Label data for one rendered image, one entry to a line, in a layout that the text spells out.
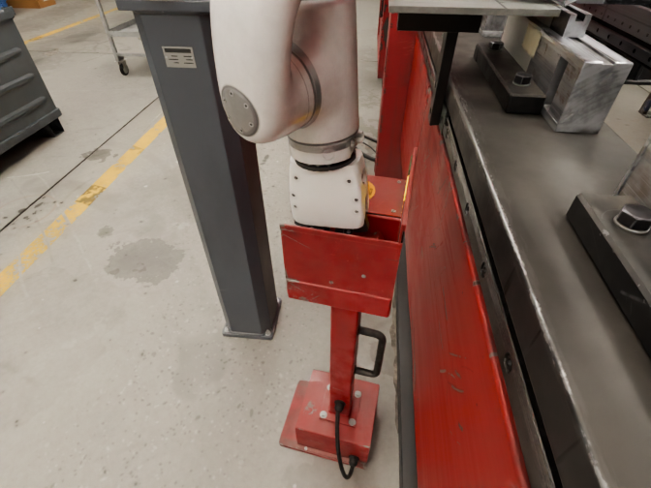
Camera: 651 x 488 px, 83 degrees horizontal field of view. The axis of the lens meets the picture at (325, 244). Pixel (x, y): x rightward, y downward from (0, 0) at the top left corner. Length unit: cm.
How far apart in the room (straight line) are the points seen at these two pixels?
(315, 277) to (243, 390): 78
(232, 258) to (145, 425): 55
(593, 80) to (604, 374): 41
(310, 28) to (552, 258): 30
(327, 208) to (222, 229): 57
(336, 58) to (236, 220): 65
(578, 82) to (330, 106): 36
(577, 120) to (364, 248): 36
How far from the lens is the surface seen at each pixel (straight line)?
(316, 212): 49
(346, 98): 41
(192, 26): 80
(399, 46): 169
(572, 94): 63
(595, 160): 60
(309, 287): 55
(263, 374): 128
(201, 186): 95
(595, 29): 123
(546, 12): 76
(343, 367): 86
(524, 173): 52
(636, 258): 39
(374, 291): 53
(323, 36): 38
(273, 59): 32
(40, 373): 157
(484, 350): 46
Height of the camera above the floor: 111
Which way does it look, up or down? 42 degrees down
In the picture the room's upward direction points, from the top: straight up
